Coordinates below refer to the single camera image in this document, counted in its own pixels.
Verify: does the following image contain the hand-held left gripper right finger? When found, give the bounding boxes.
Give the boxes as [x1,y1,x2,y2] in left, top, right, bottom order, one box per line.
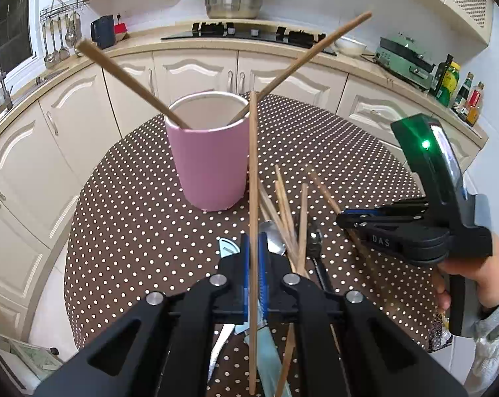
[259,234,469,397]

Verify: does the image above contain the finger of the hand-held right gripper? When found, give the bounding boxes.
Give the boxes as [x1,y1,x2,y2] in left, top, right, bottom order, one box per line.
[354,220,453,266]
[336,199,432,230]

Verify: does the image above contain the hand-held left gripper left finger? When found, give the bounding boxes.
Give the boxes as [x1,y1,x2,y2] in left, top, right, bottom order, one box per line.
[34,234,251,397]

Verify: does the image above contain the black-handled spoon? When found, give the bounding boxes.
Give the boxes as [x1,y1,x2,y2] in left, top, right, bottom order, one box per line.
[306,220,335,294]

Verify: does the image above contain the silver spoon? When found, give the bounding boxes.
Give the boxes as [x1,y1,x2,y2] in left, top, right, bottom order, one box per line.
[258,220,288,257]

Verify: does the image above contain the pink cup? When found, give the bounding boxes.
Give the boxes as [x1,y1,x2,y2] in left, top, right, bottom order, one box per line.
[163,91,251,212]

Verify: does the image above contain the person's right forearm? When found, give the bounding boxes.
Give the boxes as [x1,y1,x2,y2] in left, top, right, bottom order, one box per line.
[467,293,499,394]

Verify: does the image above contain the person's right hand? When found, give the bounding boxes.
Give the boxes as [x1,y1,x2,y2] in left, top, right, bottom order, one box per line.
[433,232,499,312]

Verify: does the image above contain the silver table knife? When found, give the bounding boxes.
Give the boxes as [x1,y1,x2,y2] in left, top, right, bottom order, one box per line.
[208,324,236,383]

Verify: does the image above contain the brown polka dot tablecloth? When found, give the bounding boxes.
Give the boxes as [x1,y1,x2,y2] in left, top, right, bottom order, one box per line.
[63,93,441,397]

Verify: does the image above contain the red label bottle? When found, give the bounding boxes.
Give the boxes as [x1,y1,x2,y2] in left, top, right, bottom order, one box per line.
[465,82,485,127]

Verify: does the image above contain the dark sauce bottle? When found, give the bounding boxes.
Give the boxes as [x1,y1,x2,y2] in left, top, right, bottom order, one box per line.
[454,73,474,112]

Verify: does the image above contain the yellow green bottle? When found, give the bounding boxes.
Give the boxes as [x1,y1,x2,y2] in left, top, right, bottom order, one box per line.
[439,62,461,107]

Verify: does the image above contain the dark oil bottle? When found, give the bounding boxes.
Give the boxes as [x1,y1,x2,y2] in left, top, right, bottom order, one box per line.
[433,55,454,98]

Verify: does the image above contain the green countertop oven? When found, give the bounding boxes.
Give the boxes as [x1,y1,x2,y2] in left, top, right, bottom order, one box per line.
[374,33,436,92]

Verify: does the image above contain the white bowl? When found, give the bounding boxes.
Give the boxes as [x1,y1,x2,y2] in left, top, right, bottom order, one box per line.
[334,37,368,58]

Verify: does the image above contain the black gas stove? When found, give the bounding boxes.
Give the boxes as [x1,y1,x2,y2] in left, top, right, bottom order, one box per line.
[160,21,338,57]

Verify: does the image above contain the pale green box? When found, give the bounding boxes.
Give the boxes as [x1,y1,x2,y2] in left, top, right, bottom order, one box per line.
[0,333,64,382]

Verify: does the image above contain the cream base cabinets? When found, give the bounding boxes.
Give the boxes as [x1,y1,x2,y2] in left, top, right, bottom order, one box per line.
[0,20,489,350]

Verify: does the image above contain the dark blue kettle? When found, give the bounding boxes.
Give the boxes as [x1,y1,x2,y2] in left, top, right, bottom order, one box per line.
[90,15,117,50]

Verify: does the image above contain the hanging metal ladle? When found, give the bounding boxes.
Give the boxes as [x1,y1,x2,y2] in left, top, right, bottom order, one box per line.
[58,17,71,59]
[50,19,61,61]
[43,22,54,69]
[65,13,77,47]

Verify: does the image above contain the window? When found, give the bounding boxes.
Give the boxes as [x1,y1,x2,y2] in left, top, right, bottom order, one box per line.
[0,0,36,72]

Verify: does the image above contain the knife with pale blue handle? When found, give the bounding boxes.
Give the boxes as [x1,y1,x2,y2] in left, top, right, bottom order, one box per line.
[219,237,292,397]

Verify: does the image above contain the wire utensil rack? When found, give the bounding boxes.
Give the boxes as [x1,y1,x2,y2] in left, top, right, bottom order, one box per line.
[40,0,92,22]

